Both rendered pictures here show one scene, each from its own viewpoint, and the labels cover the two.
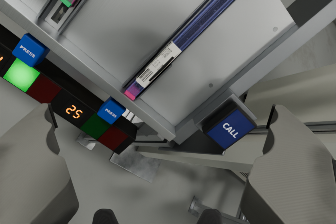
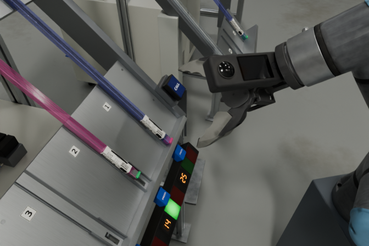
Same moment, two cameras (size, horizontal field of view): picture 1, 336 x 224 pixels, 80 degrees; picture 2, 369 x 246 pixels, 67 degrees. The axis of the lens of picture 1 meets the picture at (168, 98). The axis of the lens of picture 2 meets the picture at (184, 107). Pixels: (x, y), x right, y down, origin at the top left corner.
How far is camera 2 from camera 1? 0.40 m
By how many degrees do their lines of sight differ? 27
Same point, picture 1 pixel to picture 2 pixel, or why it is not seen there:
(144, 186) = (209, 166)
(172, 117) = (173, 119)
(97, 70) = (163, 158)
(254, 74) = (145, 77)
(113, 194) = (223, 191)
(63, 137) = not seen: outside the picture
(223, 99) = (162, 91)
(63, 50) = (160, 173)
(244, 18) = (121, 85)
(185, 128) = (178, 111)
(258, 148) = (166, 70)
